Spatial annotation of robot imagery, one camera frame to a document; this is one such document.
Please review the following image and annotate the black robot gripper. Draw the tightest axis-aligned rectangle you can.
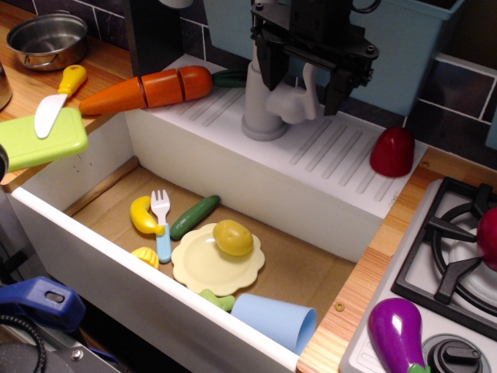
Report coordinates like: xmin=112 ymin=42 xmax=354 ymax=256
xmin=251 ymin=1 xmax=380 ymax=116

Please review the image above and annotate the grey toy faucet with lever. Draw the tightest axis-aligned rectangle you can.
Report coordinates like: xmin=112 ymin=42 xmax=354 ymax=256
xmin=242 ymin=47 xmax=321 ymax=141

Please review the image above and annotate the light blue plastic bin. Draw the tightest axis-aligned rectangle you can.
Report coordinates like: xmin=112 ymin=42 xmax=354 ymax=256
xmin=204 ymin=1 xmax=464 ymax=117

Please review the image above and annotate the red toy pepper half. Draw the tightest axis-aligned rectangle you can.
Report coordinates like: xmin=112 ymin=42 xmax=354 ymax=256
xmin=370 ymin=127 xmax=415 ymax=178

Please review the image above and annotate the orange wooden toy carrot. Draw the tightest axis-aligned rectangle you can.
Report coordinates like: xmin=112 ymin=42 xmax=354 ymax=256
xmin=79 ymin=65 xmax=248 ymax=116

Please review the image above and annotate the yellow toy potato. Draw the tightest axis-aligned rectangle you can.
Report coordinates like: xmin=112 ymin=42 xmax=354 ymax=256
xmin=213 ymin=220 xmax=254 ymax=256

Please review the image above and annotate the white toy sink unit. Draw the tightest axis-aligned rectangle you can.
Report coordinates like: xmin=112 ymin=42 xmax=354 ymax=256
xmin=9 ymin=92 xmax=408 ymax=372

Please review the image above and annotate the green toy cucumber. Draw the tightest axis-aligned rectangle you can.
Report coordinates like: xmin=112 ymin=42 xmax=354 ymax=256
xmin=170 ymin=195 xmax=221 ymax=241

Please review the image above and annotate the yellow toy banana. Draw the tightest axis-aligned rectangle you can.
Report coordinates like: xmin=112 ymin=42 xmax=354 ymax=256
xmin=130 ymin=196 xmax=165 ymax=236

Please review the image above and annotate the pale yellow toy plate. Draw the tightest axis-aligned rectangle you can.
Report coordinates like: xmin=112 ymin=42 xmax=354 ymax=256
xmin=172 ymin=223 xmax=266 ymax=297

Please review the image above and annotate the toy stove with black grate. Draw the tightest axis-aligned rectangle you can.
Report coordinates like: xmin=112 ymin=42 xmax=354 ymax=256
xmin=339 ymin=177 xmax=496 ymax=372

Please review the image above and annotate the yellow toy lemon piece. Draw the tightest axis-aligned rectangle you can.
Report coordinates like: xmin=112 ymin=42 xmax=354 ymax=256
xmin=131 ymin=247 xmax=160 ymax=270

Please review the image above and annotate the red toy fruit on stove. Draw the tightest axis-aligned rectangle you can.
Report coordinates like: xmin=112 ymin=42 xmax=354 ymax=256
xmin=477 ymin=207 xmax=497 ymax=271

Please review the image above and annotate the green toy vegetable piece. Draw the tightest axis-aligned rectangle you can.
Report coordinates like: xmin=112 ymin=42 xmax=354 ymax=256
xmin=199 ymin=289 xmax=236 ymax=312

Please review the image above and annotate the green toy cutting board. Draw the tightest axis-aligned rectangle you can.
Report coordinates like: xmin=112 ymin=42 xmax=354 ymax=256
xmin=0 ymin=106 xmax=89 ymax=173

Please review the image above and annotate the light blue plastic cup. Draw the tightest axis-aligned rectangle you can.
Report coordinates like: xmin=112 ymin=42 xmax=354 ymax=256
xmin=231 ymin=294 xmax=318 ymax=355

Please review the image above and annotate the small steel pot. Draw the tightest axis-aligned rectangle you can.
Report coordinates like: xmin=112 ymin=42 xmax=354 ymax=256
xmin=6 ymin=11 xmax=88 ymax=71

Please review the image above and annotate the purple toy eggplant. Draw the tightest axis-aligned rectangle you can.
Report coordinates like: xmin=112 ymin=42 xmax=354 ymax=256
xmin=367 ymin=298 xmax=431 ymax=373

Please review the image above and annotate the black stove knob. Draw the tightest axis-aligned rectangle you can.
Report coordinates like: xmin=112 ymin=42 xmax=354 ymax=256
xmin=422 ymin=334 xmax=492 ymax=373

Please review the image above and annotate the blue clamp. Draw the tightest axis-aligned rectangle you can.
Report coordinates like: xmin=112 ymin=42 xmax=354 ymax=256
xmin=1 ymin=277 xmax=86 ymax=333

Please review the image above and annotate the dark vertical post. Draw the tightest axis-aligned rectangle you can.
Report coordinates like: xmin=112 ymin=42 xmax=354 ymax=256
xmin=122 ymin=0 xmax=183 ymax=76

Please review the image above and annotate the white fork blue handle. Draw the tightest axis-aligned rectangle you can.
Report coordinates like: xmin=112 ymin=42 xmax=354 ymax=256
xmin=151 ymin=190 xmax=172 ymax=264

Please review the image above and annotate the toy knife yellow handle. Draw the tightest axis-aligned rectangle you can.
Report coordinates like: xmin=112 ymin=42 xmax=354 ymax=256
xmin=34 ymin=64 xmax=87 ymax=139

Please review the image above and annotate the black cable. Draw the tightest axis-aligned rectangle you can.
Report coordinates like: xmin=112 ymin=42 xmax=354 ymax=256
xmin=0 ymin=314 xmax=47 ymax=373

